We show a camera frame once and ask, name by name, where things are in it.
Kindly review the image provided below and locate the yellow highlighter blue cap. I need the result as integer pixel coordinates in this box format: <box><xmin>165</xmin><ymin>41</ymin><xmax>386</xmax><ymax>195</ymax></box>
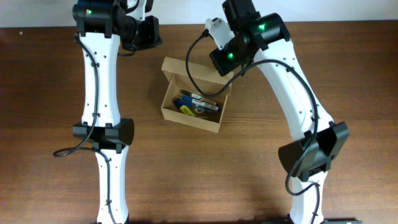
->
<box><xmin>179</xmin><ymin>105</ymin><xmax>196</xmax><ymax>117</ymax></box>

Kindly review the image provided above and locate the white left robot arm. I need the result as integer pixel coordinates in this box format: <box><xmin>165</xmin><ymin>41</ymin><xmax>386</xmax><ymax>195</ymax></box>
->
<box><xmin>73</xmin><ymin>0</ymin><xmax>162</xmax><ymax>223</ymax></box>

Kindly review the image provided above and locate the blue ballpoint pen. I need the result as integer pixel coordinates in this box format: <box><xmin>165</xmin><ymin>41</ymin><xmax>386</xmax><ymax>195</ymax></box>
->
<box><xmin>173</xmin><ymin>98</ymin><xmax>216</xmax><ymax>114</ymax></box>

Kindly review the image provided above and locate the brown cardboard box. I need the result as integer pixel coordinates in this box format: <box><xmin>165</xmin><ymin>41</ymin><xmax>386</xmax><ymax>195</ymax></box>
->
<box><xmin>161</xmin><ymin>57</ymin><xmax>234</xmax><ymax>133</ymax></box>

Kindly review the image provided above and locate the black whiteboard marker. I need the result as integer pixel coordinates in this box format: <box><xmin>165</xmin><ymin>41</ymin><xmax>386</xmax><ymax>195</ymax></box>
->
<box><xmin>180</xmin><ymin>90</ymin><xmax>219</xmax><ymax>106</ymax></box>

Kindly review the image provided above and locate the blue whiteboard marker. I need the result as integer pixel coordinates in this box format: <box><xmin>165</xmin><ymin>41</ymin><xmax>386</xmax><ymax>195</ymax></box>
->
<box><xmin>182</xmin><ymin>96</ymin><xmax>220</xmax><ymax>111</ymax></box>

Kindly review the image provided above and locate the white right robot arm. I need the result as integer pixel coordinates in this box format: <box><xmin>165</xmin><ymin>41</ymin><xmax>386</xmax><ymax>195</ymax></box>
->
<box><xmin>206</xmin><ymin>0</ymin><xmax>349</xmax><ymax>223</ymax></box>

